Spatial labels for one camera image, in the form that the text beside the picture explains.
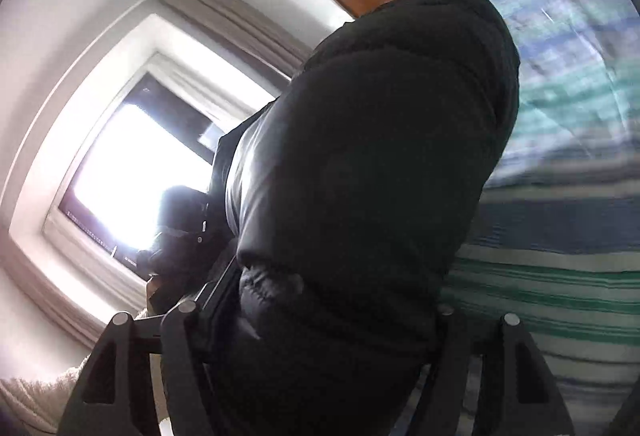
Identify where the black puffer jacket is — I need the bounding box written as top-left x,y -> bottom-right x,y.
206,0 -> 522,436

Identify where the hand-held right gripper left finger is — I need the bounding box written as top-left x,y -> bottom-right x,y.
57,300 -> 221,436

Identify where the white knit cloth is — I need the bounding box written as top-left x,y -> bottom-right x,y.
0,355 -> 97,434

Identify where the striped bed sheet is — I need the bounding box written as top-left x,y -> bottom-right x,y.
395,0 -> 640,436

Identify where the grey curtain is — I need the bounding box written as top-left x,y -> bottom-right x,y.
155,0 -> 317,83

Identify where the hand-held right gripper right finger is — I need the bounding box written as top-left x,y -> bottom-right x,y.
400,306 -> 576,436

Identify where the window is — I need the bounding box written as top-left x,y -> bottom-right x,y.
42,51 -> 281,298

